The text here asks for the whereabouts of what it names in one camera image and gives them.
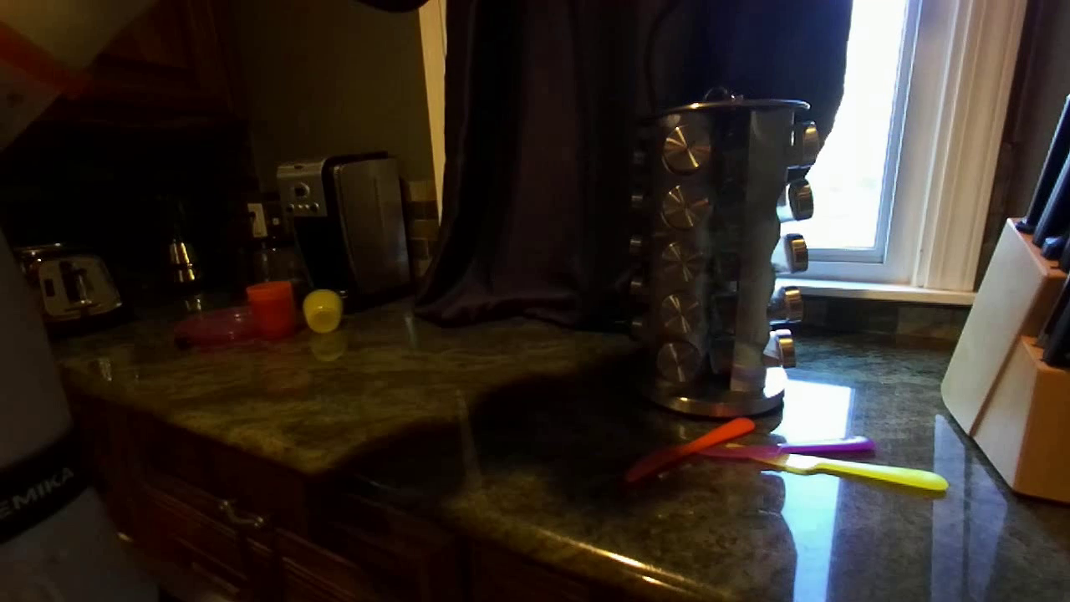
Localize dark navy curtain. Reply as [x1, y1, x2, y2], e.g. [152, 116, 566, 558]
[416, 0, 857, 334]

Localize steel rotating spice rack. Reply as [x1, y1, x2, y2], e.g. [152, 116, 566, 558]
[624, 90, 826, 426]

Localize silver black coffee maker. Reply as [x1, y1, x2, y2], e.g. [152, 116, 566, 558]
[276, 150, 416, 300]

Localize red plastic knife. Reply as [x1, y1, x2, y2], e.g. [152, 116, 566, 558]
[622, 414, 764, 489]

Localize yellow plastic cup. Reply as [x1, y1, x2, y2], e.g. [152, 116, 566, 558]
[300, 286, 348, 338]

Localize red plastic cup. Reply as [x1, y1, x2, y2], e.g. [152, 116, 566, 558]
[243, 279, 300, 346]

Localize bottle with white label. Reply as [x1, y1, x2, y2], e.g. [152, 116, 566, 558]
[243, 197, 288, 287]

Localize red plastic plate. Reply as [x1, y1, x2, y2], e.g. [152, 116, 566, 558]
[173, 308, 255, 353]

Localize dark wood cabinet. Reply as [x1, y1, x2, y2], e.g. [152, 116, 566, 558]
[64, 387, 716, 602]

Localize dark glass bottle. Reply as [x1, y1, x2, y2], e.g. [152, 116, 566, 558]
[163, 197, 209, 314]

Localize silver toaster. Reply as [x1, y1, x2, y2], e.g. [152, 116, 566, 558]
[18, 242, 126, 328]

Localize light wooden knife block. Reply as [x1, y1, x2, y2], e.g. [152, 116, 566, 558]
[938, 216, 1070, 509]

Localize purple handled knife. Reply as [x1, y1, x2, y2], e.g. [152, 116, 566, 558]
[765, 434, 880, 462]

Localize yellow handled knife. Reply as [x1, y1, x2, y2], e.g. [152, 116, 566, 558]
[712, 443, 954, 498]

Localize metal drawer handle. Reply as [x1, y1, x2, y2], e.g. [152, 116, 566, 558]
[215, 494, 272, 535]

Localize short dark knife handle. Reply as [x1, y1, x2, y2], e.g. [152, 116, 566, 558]
[1032, 274, 1070, 372]

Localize long dark knife handle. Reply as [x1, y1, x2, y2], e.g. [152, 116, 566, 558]
[1017, 95, 1070, 242]

